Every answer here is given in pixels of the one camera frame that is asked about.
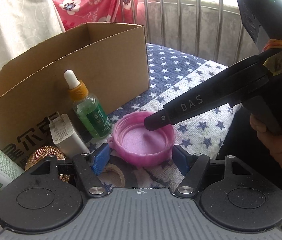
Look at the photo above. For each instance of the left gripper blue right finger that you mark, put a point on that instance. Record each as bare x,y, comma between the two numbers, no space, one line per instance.
182,159

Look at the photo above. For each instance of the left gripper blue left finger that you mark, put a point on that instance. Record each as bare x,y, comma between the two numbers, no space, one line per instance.
99,158

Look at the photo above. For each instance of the black electrical tape roll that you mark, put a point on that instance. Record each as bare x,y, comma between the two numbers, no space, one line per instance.
118,173

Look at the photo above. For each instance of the pink plastic lid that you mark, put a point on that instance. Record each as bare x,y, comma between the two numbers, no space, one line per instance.
138,146

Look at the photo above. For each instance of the white wall charger plug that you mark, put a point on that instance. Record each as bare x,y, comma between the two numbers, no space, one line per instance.
65,137

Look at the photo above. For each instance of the green dropper bottle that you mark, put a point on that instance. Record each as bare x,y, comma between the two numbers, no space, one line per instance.
87,107

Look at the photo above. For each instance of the rose gold lidded jar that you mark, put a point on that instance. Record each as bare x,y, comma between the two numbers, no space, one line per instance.
41,153

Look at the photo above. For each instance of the brown cardboard box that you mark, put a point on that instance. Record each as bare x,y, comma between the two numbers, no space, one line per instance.
109,58

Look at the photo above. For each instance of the blue white star cloth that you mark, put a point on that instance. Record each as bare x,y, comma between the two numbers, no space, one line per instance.
128,213

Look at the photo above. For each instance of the metal window railing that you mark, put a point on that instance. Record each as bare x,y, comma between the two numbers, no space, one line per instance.
210,29

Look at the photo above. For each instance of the red floral cloth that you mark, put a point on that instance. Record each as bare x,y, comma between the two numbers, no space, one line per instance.
76,12

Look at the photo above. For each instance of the white patterned curtain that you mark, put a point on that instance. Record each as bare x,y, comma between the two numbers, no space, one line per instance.
24,24

